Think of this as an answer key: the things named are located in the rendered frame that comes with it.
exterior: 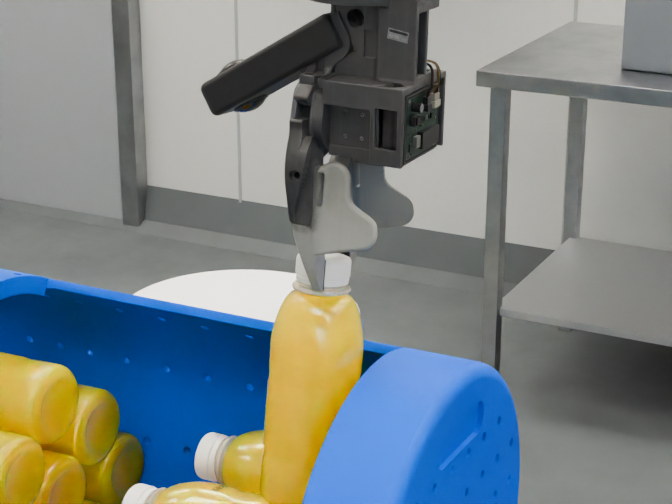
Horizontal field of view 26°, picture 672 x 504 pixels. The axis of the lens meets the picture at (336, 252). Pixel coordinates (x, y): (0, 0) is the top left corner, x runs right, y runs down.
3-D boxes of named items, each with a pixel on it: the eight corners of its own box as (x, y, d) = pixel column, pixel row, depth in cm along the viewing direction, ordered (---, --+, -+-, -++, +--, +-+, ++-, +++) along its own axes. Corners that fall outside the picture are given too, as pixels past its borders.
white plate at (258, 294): (78, 294, 170) (79, 303, 170) (174, 381, 147) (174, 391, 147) (288, 254, 182) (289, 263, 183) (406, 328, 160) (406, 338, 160)
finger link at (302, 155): (299, 228, 96) (312, 95, 94) (279, 225, 96) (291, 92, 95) (331, 221, 100) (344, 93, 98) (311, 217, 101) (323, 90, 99)
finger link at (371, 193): (405, 283, 102) (401, 163, 98) (330, 269, 105) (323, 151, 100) (423, 263, 105) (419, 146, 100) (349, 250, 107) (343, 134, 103)
